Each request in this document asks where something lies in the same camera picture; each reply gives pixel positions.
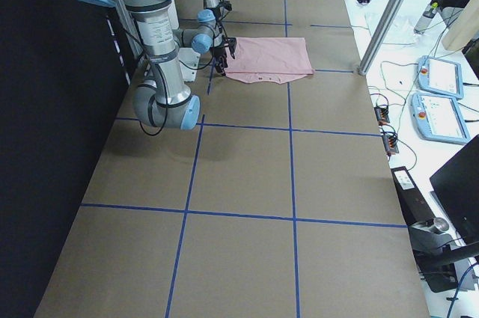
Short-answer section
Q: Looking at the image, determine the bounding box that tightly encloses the near teach pendant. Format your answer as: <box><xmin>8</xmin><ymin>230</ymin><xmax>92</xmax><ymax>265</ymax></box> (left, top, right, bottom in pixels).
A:
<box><xmin>410</xmin><ymin>93</ymin><xmax>471</xmax><ymax>145</ymax></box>

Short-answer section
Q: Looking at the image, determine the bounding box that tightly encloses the wooden beam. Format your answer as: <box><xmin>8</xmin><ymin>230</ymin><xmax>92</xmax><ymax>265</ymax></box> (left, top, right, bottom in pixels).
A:
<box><xmin>442</xmin><ymin>0</ymin><xmax>478</xmax><ymax>51</ymax></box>

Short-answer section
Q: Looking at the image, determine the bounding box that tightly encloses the black box with label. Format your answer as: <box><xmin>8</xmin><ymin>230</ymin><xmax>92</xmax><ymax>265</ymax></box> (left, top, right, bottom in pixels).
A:
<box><xmin>391</xmin><ymin>166</ymin><xmax>436</xmax><ymax>232</ymax></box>

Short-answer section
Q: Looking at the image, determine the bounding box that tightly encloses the relay board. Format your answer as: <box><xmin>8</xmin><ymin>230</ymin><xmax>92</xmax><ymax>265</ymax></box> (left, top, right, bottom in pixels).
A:
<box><xmin>373</xmin><ymin>106</ymin><xmax>390</xmax><ymax>126</ymax></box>
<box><xmin>382</xmin><ymin>132</ymin><xmax>399</xmax><ymax>156</ymax></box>

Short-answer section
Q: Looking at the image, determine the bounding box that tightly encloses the clear plastic bag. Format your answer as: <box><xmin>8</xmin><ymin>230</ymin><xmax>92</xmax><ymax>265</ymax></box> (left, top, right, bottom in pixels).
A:
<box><xmin>364</xmin><ymin>13</ymin><xmax>418</xmax><ymax>46</ymax></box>

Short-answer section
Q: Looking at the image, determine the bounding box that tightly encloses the near relay board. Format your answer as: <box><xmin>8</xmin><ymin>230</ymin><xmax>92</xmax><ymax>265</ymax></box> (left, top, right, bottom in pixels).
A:
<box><xmin>382</xmin><ymin>132</ymin><xmax>399</xmax><ymax>156</ymax></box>

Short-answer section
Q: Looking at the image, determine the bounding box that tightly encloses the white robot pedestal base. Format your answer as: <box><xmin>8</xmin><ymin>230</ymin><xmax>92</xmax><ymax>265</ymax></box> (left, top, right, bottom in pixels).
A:
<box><xmin>164</xmin><ymin>3</ymin><xmax>202</xmax><ymax>83</ymax></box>

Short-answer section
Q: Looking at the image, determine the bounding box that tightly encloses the far relay board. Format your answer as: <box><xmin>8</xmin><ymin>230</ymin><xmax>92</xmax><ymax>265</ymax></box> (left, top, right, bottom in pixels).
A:
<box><xmin>373</xmin><ymin>106</ymin><xmax>390</xmax><ymax>126</ymax></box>

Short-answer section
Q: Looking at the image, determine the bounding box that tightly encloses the aluminium frame post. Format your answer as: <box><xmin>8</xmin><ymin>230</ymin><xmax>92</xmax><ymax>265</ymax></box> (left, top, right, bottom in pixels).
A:
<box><xmin>358</xmin><ymin>0</ymin><xmax>404</xmax><ymax>76</ymax></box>

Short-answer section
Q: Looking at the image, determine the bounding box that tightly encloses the pink printed t-shirt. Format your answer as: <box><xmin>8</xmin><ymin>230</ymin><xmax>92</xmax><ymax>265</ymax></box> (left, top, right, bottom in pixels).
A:
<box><xmin>225</xmin><ymin>37</ymin><xmax>314</xmax><ymax>84</ymax></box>

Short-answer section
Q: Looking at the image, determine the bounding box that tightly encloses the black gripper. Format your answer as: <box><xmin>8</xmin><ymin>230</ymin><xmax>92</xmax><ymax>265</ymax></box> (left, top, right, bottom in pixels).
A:
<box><xmin>212</xmin><ymin>46</ymin><xmax>228</xmax><ymax>77</ymax></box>

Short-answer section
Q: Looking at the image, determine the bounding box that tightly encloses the silver metal cylinder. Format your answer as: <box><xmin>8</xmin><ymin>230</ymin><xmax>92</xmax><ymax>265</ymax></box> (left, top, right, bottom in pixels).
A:
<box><xmin>430</xmin><ymin>217</ymin><xmax>450</xmax><ymax>234</ymax></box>

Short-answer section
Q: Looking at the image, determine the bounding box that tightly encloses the black monitor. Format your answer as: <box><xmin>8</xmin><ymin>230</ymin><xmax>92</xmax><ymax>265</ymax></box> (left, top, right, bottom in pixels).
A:
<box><xmin>430</xmin><ymin>136</ymin><xmax>479</xmax><ymax>243</ymax></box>

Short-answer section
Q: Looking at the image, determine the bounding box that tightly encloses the far teach pendant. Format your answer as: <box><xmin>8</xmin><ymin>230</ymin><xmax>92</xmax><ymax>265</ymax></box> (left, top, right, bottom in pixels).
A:
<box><xmin>418</xmin><ymin>55</ymin><xmax>464</xmax><ymax>100</ymax></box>

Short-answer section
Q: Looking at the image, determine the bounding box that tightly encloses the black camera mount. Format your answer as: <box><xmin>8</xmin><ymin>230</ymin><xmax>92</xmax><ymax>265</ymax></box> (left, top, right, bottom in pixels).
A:
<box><xmin>222</xmin><ymin>35</ymin><xmax>237</xmax><ymax>59</ymax></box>
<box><xmin>219</xmin><ymin>0</ymin><xmax>232</xmax><ymax>12</ymax></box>

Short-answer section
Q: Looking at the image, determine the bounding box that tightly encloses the teach pendant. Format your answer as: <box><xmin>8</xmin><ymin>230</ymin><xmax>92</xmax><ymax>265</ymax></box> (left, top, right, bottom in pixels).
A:
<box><xmin>418</xmin><ymin>55</ymin><xmax>464</xmax><ymax>100</ymax></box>
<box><xmin>410</xmin><ymin>93</ymin><xmax>471</xmax><ymax>145</ymax></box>

